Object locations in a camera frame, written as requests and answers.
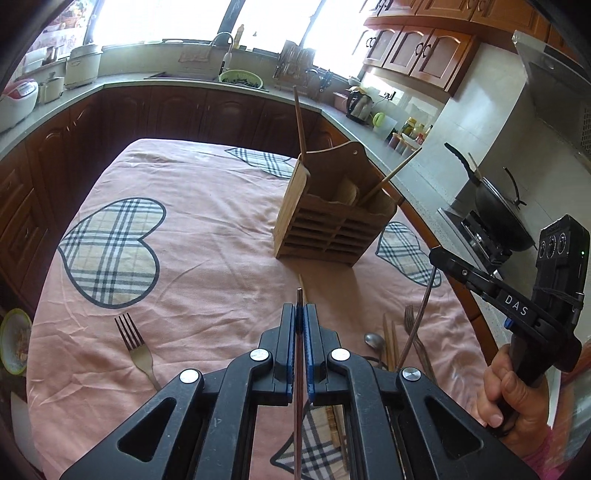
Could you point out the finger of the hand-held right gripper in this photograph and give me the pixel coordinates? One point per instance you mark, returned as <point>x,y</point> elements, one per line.
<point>457,270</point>

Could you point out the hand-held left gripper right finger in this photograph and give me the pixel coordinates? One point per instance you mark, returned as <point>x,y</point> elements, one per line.
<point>308,369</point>

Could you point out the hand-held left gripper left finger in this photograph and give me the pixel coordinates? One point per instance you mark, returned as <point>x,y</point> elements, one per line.
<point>290,369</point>

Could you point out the stainless steel utensil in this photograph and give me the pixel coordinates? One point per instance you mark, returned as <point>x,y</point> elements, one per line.
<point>422,314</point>

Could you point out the dark brown chopstick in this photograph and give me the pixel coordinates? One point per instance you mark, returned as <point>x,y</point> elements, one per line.
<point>297,438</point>
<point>301,129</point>

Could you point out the stainless steel spoon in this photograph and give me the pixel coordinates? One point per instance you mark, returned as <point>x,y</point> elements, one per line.
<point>374,341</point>

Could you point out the stainless steel fork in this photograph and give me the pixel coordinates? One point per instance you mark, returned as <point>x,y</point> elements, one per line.
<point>415,339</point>
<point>138,355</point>

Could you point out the light wooden chopstick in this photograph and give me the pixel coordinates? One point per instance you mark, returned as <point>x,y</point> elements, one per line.
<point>387,341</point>
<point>392,175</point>

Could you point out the wooden utensil holder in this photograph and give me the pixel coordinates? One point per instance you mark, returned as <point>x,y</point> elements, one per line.
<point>323,230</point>

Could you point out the person's right hand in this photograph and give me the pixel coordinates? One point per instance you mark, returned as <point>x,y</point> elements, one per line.
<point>521,406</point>

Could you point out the gas stove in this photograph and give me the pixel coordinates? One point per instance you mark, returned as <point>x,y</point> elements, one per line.
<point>480,244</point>

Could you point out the black wok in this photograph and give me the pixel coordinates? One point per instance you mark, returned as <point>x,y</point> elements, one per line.
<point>503,221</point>

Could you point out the black wok lid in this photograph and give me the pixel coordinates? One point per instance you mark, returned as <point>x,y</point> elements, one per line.
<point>516,199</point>

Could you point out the wooden spatula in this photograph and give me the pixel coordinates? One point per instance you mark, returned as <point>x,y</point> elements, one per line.
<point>475,167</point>

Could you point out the pink printed tablecloth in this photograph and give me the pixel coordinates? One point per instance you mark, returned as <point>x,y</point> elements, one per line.
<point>207,258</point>

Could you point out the group of seasoning jars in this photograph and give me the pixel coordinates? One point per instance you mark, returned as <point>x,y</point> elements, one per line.
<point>411,136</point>

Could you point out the green cup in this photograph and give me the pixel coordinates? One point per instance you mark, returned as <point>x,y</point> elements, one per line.
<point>378,120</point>

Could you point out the range hood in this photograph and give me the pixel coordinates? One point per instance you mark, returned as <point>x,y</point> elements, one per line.
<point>554,92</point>

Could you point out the electric kettle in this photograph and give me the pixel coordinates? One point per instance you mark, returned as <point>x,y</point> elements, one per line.
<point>359,105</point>

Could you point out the pink box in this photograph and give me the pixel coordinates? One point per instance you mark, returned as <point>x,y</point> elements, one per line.
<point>340,101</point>

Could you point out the wooden upper cabinets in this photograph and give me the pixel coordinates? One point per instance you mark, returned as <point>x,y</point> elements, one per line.
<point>415,50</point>

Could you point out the hanging scissors rack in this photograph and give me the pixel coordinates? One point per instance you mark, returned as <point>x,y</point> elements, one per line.
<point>325,81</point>

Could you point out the green rimmed bowl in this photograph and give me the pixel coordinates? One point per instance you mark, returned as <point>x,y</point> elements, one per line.
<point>16,344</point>

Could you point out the green basin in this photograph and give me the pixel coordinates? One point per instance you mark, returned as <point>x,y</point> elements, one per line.
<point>240,79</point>

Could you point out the kitchen window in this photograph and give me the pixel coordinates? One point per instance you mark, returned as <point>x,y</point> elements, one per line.
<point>277,18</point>

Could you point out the kitchen sink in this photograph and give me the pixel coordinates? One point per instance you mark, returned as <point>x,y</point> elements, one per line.
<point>184,76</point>

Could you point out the yellow bottle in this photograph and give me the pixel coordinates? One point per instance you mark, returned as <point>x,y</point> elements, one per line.
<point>238,37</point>

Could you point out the steel kitchen faucet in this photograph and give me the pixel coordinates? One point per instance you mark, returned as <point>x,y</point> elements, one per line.
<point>227,46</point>

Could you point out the large white pot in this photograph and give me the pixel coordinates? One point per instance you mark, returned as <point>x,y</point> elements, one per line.
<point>83,67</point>

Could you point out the small white pot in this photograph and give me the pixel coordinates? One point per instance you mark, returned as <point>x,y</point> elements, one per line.
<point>51,90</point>

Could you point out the white and red rice cooker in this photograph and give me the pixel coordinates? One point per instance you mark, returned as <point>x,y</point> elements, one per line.
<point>16,104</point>

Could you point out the fruit printed window blind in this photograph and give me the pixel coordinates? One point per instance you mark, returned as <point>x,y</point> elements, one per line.
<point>74,18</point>

